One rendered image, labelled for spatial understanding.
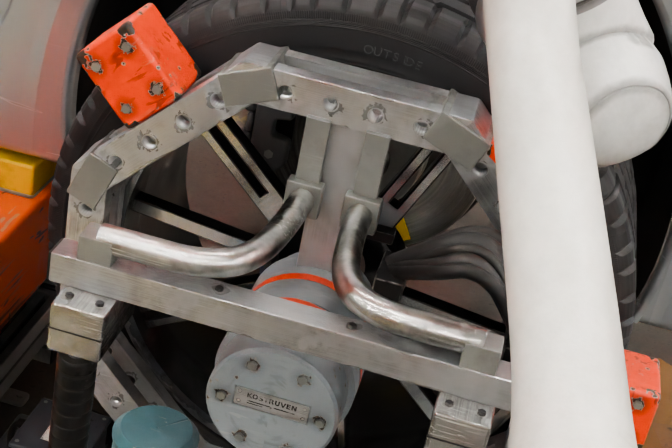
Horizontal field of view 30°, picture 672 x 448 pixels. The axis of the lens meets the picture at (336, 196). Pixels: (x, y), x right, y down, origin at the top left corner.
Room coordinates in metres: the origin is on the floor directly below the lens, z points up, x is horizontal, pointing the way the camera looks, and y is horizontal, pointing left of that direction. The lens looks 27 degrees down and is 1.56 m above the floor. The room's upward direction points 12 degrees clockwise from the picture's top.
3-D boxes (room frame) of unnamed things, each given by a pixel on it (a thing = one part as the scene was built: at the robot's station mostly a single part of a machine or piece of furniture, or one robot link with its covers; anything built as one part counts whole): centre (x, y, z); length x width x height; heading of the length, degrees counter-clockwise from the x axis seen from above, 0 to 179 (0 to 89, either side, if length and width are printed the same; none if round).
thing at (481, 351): (0.98, -0.09, 1.03); 0.19 x 0.18 x 0.11; 173
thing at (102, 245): (1.01, 0.11, 1.03); 0.19 x 0.18 x 0.11; 173
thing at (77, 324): (0.93, 0.19, 0.93); 0.09 x 0.05 x 0.05; 173
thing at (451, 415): (0.89, -0.15, 0.93); 0.09 x 0.05 x 0.05; 173
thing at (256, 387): (1.05, 0.01, 0.85); 0.21 x 0.14 x 0.14; 173
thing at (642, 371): (1.08, -0.32, 0.85); 0.09 x 0.08 x 0.07; 83
